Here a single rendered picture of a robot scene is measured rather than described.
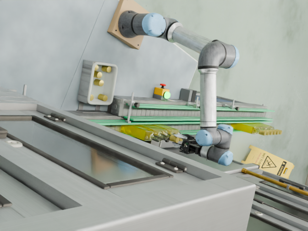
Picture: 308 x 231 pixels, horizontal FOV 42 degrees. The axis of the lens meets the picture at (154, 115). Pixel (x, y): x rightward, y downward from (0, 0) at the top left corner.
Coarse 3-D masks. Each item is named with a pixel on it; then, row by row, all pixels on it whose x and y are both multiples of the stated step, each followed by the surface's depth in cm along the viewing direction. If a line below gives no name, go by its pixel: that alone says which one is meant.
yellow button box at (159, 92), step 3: (156, 87) 256; (156, 90) 255; (159, 90) 254; (162, 90) 252; (165, 90) 254; (168, 90) 256; (156, 93) 255; (159, 93) 254; (162, 93) 253; (156, 96) 255; (159, 96) 254; (162, 96) 253; (162, 99) 254; (165, 99) 256
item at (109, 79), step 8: (96, 64) 206; (104, 64) 210; (112, 64) 214; (104, 72) 221; (112, 72) 219; (104, 80) 222; (112, 80) 219; (96, 88) 219; (104, 88) 222; (112, 88) 219; (88, 96) 207; (96, 96) 220; (112, 96) 219; (104, 104) 217
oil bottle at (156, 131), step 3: (141, 126) 222; (144, 126) 221; (147, 126) 222; (150, 126) 224; (150, 129) 218; (153, 129) 217; (156, 129) 219; (156, 132) 216; (159, 132) 217; (156, 135) 216
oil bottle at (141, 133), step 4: (124, 128) 222; (128, 128) 220; (132, 128) 218; (136, 128) 216; (140, 128) 215; (144, 128) 217; (124, 132) 223; (128, 132) 220; (132, 132) 218; (136, 132) 216; (140, 132) 214; (144, 132) 212; (148, 132) 211; (152, 132) 213; (136, 136) 216; (140, 136) 214; (144, 136) 212; (148, 136) 211; (144, 140) 213; (148, 140) 212
